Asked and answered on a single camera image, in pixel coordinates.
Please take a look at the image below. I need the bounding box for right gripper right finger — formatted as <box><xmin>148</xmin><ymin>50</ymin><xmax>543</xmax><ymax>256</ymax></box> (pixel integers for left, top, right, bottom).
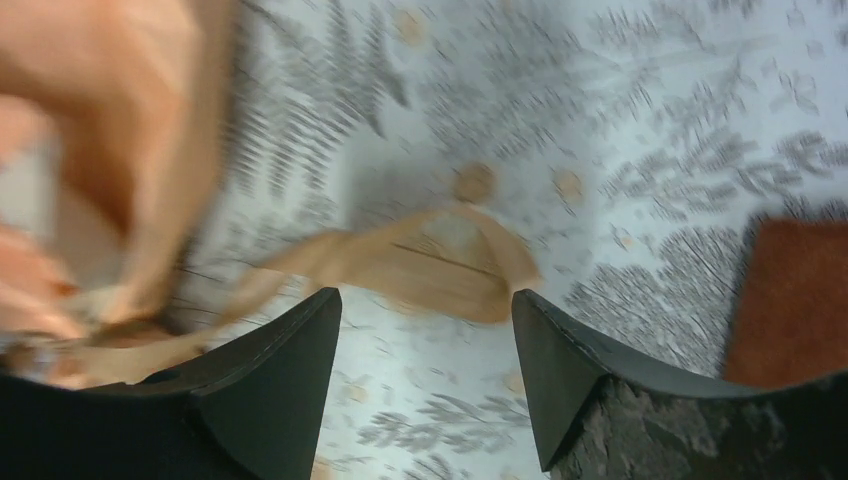
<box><xmin>512</xmin><ymin>290</ymin><xmax>847</xmax><ymax>472</ymax></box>

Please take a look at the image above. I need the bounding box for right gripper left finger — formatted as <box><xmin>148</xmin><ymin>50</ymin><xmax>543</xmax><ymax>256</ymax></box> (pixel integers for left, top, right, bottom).
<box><xmin>1</xmin><ymin>288</ymin><xmax>342</xmax><ymax>480</ymax></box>

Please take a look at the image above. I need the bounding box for tan ribbon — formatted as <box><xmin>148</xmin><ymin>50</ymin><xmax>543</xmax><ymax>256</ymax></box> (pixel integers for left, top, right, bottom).
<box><xmin>45</xmin><ymin>204</ymin><xmax>542</xmax><ymax>389</ymax></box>

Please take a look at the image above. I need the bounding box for beige orange wrapping paper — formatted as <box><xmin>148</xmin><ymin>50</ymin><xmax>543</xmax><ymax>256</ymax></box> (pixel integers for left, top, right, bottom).
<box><xmin>1</xmin><ymin>1</ymin><xmax>238</xmax><ymax>339</ymax></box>

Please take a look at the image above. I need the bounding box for brown wooden block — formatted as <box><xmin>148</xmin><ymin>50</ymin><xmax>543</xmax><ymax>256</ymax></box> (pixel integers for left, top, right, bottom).
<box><xmin>723</xmin><ymin>220</ymin><xmax>847</xmax><ymax>389</ymax></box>

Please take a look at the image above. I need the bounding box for floral table cloth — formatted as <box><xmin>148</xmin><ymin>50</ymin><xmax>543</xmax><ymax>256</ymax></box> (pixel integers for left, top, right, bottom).
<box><xmin>172</xmin><ymin>0</ymin><xmax>848</xmax><ymax>480</ymax></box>

